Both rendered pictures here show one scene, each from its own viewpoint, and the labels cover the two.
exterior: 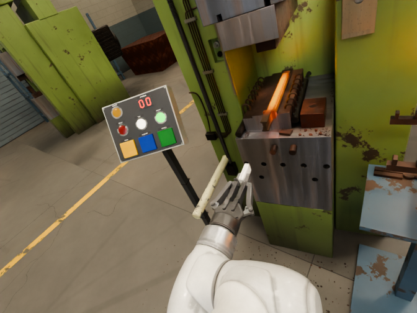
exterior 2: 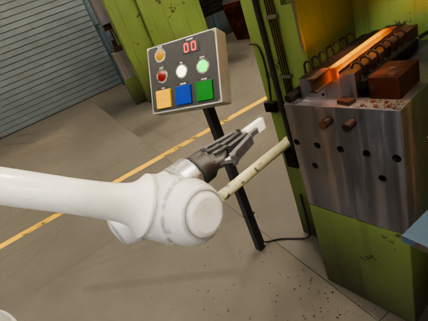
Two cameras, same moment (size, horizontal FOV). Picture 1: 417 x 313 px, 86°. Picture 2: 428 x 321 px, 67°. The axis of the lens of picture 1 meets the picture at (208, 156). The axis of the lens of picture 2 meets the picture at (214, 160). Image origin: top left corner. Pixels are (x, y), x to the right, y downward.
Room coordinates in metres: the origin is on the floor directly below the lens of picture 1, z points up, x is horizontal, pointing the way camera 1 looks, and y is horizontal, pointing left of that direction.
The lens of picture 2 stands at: (-0.24, -0.22, 1.34)
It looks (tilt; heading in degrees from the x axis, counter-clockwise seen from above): 27 degrees down; 20
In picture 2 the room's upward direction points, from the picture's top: 22 degrees counter-clockwise
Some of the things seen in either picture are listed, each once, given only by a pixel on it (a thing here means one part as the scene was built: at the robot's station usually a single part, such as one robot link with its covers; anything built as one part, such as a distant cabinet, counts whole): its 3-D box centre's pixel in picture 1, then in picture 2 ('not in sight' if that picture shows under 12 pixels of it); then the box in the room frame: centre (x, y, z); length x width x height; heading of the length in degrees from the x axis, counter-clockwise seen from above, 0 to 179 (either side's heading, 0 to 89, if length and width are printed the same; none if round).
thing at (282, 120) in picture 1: (275, 97); (359, 58); (0.95, -0.41, 0.96); 0.42 x 0.20 x 0.09; 141
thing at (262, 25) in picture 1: (261, 13); not in sight; (0.95, -0.41, 1.32); 0.42 x 0.20 x 0.10; 141
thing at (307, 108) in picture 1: (313, 112); (393, 79); (0.72, -0.46, 0.95); 0.12 x 0.09 x 0.07; 141
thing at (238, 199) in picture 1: (239, 197); (232, 148); (0.43, -0.03, 1.00); 0.11 x 0.01 x 0.04; 139
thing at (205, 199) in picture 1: (212, 184); (256, 167); (0.94, 0.04, 0.62); 0.44 x 0.05 x 0.05; 141
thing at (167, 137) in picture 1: (167, 137); (205, 90); (0.93, 0.14, 1.01); 0.07 x 0.05 x 0.07; 76
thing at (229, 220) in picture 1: (227, 217); (209, 162); (0.38, 0.02, 1.00); 0.09 x 0.08 x 0.07; 141
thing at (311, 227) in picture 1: (301, 194); (393, 219); (0.93, -0.46, 0.23); 0.56 x 0.38 x 0.47; 141
